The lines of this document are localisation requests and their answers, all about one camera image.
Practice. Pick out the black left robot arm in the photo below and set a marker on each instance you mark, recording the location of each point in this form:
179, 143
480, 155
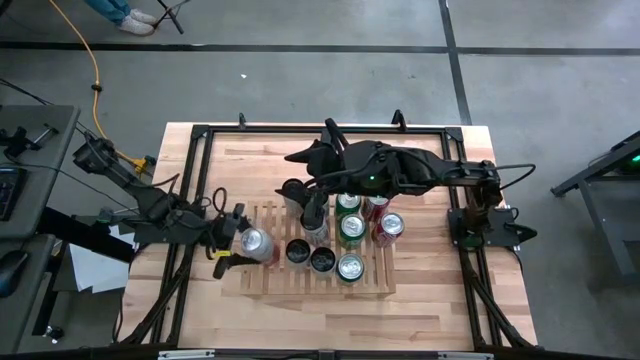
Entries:
150, 200

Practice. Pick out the yellow tape tag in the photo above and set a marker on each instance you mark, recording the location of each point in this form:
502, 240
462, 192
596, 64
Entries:
222, 254

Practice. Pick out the white paper sheet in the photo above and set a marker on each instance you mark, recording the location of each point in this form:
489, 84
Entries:
95, 270

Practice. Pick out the white and pink can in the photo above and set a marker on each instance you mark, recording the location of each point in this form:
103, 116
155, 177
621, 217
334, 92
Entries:
256, 242

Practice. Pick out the black tripod legs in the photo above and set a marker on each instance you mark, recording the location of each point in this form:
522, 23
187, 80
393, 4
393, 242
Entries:
172, 17

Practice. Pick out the black caster wheel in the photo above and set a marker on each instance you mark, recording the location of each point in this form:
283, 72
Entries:
54, 332

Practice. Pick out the wooden slatted shelf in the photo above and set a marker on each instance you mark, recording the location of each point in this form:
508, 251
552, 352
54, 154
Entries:
380, 280

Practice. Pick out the grey metal stand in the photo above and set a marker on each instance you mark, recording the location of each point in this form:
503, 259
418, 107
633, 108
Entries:
605, 220

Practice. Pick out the black keyboard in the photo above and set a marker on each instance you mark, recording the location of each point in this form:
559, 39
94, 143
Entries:
10, 192

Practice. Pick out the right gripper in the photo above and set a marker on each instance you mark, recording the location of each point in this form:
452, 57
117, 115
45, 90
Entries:
337, 165

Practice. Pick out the silver bracket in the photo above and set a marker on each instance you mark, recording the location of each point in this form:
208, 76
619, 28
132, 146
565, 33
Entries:
185, 355
465, 356

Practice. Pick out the person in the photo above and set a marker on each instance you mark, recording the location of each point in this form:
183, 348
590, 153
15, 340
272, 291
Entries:
135, 25

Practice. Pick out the black beam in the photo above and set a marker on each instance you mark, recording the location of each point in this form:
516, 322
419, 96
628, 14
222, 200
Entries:
75, 232

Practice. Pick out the green soda can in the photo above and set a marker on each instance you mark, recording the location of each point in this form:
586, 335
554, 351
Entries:
350, 267
348, 202
352, 227

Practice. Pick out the black metal table frame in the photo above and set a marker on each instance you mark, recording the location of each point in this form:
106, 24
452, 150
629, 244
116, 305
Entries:
190, 160

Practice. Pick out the red soda can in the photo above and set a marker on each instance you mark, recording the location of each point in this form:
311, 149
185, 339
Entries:
389, 227
376, 206

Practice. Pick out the black computer mouse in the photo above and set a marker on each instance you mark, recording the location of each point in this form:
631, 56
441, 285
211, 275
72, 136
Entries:
11, 272

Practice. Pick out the black clamp tool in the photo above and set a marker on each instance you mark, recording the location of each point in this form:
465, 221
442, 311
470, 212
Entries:
19, 142

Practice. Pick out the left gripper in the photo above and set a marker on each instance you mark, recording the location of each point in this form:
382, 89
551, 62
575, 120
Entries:
227, 232

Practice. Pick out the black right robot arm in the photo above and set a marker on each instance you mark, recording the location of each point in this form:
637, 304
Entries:
450, 172

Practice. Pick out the grey desk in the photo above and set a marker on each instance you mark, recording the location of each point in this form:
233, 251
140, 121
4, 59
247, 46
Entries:
45, 190

